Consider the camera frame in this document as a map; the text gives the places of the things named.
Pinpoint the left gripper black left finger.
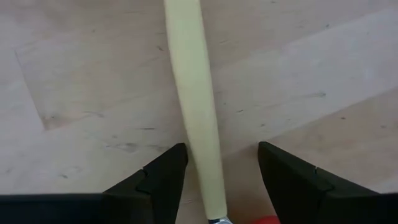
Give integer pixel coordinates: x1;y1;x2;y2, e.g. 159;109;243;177
103;142;189;224

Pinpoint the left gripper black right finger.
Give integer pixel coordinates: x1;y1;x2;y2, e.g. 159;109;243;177
257;141;379;224

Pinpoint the red silicone spoon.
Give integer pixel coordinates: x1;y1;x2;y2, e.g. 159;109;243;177
251;215;281;224

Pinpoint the cream-handled table knife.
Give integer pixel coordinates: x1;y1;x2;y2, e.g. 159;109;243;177
164;0;233;224

